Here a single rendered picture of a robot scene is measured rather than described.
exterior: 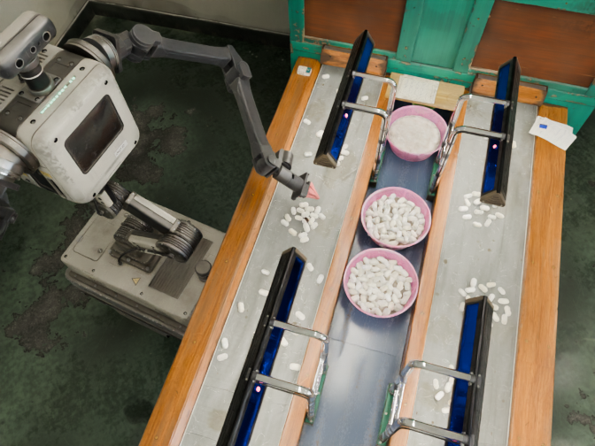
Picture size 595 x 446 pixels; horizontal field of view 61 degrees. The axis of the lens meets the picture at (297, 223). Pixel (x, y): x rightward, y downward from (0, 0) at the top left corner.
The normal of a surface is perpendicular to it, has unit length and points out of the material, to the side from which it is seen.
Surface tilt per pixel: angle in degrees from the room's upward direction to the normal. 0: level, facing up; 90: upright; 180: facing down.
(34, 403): 0
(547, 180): 0
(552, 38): 90
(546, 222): 0
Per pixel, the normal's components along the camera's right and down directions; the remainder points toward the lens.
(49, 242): -0.03, -0.48
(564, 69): -0.29, 0.84
